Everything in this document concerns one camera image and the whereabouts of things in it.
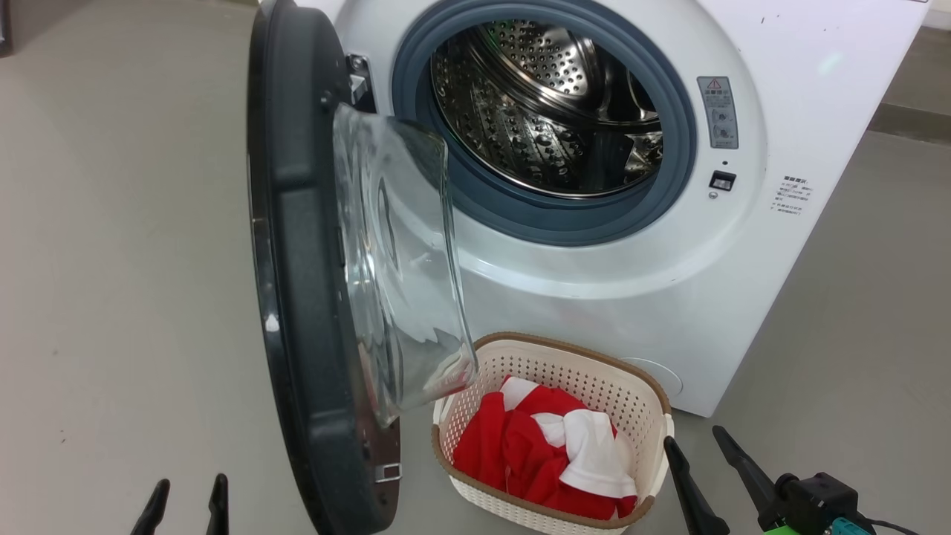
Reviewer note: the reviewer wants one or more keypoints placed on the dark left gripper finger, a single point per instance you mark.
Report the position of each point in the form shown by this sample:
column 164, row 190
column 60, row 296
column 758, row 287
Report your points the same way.
column 152, row 513
column 218, row 509

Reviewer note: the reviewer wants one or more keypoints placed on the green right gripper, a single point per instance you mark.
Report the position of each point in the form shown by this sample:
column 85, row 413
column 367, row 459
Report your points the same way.
column 784, row 530

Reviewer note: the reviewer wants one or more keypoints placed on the red and white jersey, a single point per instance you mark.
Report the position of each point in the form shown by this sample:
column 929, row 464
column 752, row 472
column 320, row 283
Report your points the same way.
column 587, row 446

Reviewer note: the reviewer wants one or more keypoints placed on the black washing machine door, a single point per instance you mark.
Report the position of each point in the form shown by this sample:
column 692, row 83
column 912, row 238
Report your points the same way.
column 297, row 297

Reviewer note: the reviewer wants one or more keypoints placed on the red mesh garment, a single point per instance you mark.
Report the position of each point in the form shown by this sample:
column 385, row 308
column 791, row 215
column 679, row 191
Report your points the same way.
column 479, row 442

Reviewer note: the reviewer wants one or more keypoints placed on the white front-load washing machine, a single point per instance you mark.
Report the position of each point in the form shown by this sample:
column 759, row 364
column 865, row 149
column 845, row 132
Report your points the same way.
column 669, row 297

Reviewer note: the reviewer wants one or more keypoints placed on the cream perforated laundry basket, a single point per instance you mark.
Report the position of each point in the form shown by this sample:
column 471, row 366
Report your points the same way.
column 565, row 364

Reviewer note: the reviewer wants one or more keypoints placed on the silver metal door hinge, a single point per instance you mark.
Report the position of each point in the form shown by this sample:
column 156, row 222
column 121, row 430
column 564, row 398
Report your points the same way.
column 358, row 82

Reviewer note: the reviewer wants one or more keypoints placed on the grey warning sticker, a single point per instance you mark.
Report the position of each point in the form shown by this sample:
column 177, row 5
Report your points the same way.
column 718, row 111

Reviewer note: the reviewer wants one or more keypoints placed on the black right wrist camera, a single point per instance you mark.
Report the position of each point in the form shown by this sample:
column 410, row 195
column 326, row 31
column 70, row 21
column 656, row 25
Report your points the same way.
column 825, row 498

